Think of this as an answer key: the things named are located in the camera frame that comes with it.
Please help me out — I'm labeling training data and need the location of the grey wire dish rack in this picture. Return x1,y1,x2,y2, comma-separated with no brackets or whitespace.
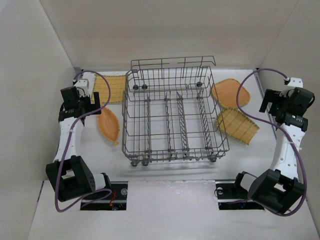
121,55,230,167

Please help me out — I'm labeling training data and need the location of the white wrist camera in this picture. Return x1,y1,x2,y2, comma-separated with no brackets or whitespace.
282,77,303,92
73,79,90,98

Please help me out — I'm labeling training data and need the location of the orange rounded woven plate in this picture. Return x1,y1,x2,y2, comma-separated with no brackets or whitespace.
211,78,251,108

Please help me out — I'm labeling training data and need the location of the orange leaf-shaped woven plate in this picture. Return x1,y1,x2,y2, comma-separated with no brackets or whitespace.
97,107,120,146

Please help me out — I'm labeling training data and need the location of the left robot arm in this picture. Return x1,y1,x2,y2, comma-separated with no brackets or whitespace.
45,84,111,202

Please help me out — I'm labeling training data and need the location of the right aluminium rail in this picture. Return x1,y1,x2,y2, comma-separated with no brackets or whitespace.
254,73,270,119

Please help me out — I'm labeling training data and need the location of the yellow square woven plate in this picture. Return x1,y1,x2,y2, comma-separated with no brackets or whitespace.
92,74,126,106

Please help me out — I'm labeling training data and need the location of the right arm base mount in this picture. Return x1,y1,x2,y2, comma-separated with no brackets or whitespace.
214,180,265,211

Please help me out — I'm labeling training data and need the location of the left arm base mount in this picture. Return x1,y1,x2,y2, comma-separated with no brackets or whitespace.
80,181,128,211

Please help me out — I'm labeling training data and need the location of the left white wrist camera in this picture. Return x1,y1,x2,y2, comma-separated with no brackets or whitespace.
73,79,90,98

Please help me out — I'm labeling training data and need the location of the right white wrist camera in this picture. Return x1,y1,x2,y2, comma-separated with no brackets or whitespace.
282,77,303,92

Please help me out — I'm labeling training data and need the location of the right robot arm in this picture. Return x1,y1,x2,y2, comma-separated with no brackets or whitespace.
234,87,315,217

